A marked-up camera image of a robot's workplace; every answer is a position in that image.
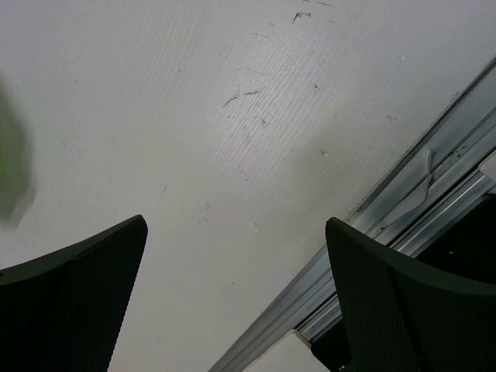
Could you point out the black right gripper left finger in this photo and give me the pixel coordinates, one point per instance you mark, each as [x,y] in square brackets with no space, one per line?
[63,311]

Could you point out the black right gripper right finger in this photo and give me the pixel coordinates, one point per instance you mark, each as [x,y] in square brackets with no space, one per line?
[401,314]

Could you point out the green fruit bowl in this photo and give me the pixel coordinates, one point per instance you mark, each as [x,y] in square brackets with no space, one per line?
[18,180]

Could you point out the aluminium table frame rail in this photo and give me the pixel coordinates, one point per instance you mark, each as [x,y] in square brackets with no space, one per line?
[447,173]

